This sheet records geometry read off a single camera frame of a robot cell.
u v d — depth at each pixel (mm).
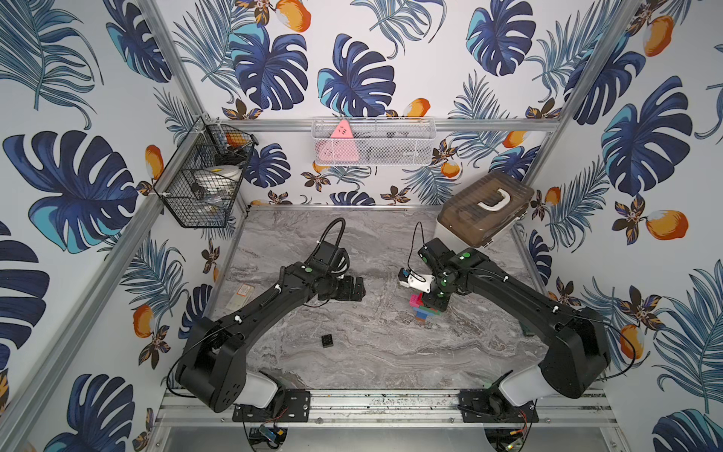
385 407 758
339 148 899
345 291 744
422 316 895
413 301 848
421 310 844
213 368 417
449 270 587
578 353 420
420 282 716
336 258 679
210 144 951
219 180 800
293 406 736
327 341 840
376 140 1007
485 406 730
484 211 911
